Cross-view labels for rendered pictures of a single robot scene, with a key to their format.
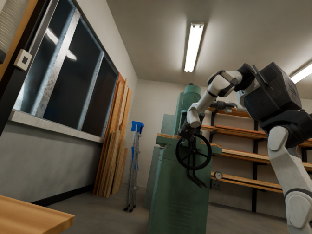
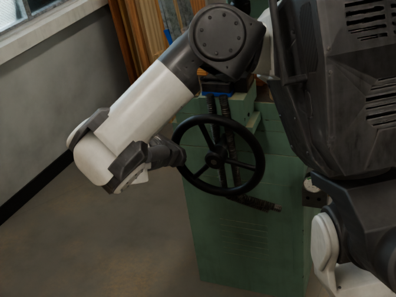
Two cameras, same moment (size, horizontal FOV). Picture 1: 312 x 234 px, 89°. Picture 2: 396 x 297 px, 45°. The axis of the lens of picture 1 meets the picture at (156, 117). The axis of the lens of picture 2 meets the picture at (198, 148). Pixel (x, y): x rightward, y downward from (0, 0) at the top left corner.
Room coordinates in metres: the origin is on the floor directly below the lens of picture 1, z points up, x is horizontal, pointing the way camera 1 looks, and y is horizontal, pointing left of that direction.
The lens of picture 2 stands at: (0.19, -0.76, 1.63)
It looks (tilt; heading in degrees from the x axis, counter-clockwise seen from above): 34 degrees down; 24
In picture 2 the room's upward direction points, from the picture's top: 9 degrees counter-clockwise
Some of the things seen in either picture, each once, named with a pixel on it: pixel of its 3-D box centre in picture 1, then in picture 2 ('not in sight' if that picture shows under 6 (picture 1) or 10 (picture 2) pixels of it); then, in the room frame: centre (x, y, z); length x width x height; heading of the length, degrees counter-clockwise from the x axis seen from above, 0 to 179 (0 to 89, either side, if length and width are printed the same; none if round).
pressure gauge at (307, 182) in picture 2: (217, 176); (313, 183); (1.38, -0.60, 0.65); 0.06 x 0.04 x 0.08; 89
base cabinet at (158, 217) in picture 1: (175, 198); (261, 181); (1.72, -0.34, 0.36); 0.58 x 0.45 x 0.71; 179
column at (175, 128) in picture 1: (183, 123); not in sight; (1.89, -0.35, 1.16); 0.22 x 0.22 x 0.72; 89
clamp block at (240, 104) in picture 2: (190, 139); (228, 100); (1.41, -0.34, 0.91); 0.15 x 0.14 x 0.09; 89
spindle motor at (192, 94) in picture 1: (191, 101); not in sight; (1.60, -0.34, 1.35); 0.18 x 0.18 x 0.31
